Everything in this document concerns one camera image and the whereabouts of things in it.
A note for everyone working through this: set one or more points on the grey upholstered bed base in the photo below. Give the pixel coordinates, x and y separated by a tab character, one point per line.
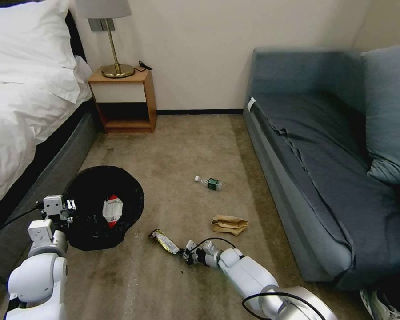
63	150

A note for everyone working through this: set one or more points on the white sofa tag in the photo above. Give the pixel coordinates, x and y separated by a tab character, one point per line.
252	104

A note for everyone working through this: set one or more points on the white red crumpled package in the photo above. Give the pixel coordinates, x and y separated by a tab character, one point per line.
112	210

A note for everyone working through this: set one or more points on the brass table lamp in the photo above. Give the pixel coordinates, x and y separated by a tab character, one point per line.
115	50

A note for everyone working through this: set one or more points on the grey wall switch plate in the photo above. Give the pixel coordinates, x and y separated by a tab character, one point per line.
95	25

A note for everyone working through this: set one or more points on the small white pillow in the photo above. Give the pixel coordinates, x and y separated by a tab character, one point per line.
84	76

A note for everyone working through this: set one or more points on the dark bed headboard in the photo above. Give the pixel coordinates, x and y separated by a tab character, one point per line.
75	36

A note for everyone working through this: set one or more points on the blue-grey sofa cushion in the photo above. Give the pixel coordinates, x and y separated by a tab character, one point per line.
390	116

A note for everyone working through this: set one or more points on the white bed duvet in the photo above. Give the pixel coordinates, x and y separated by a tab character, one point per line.
23	110

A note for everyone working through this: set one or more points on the clear plastic bottle green label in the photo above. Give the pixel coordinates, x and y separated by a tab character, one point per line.
211	183

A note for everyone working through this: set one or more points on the crumpled brown paper bag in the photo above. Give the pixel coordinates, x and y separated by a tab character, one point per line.
229	225

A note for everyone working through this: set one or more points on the wooden nightstand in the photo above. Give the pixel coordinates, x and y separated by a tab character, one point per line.
120	88

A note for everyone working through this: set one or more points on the yellow snack wrapper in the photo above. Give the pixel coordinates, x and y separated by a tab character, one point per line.
165	242

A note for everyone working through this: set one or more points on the person's shoe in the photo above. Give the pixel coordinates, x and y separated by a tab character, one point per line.
376	305

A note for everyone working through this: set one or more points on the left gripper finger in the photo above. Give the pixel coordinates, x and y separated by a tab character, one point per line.
71	203
69	219

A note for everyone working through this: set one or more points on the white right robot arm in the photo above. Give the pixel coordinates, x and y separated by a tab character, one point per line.
246	270

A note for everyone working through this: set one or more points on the large white pillow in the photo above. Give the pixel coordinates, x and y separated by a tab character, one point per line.
26	36

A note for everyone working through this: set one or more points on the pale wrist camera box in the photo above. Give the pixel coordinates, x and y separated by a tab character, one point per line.
190	244
52	205

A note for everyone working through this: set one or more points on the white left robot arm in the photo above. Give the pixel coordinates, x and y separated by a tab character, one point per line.
40	273

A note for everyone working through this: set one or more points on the black trash bin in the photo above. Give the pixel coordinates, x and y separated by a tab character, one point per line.
93	186

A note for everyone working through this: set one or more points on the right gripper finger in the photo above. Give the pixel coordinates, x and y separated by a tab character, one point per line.
188	260
186	252

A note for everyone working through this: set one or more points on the blue-grey sofa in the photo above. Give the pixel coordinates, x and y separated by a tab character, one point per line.
320	150

